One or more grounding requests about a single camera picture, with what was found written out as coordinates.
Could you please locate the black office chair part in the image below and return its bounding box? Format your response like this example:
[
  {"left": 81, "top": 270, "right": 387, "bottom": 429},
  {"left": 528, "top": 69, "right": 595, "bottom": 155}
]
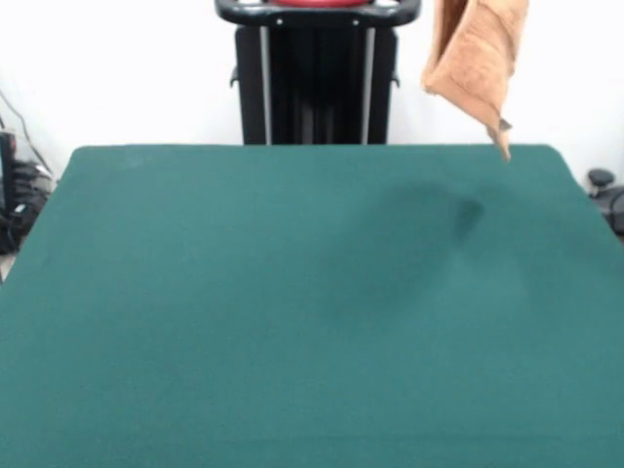
[{"left": 587, "top": 168, "right": 624, "bottom": 230}]

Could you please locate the black equipment with cables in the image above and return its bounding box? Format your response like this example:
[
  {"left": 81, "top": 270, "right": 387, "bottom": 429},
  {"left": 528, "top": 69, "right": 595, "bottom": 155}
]
[{"left": 0, "top": 130, "right": 55, "bottom": 255}]

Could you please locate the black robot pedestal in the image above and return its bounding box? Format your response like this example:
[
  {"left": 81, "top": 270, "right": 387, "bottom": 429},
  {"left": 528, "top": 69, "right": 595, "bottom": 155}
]
[{"left": 214, "top": 0, "right": 420, "bottom": 146}]

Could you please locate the dark green table cloth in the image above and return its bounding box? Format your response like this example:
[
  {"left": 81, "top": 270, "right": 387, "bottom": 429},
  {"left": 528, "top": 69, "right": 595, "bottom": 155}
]
[{"left": 0, "top": 143, "right": 624, "bottom": 468}]

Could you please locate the tan terry towel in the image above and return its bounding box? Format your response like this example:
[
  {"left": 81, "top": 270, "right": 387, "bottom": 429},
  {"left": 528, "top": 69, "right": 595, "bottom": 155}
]
[{"left": 420, "top": 0, "right": 530, "bottom": 164}]

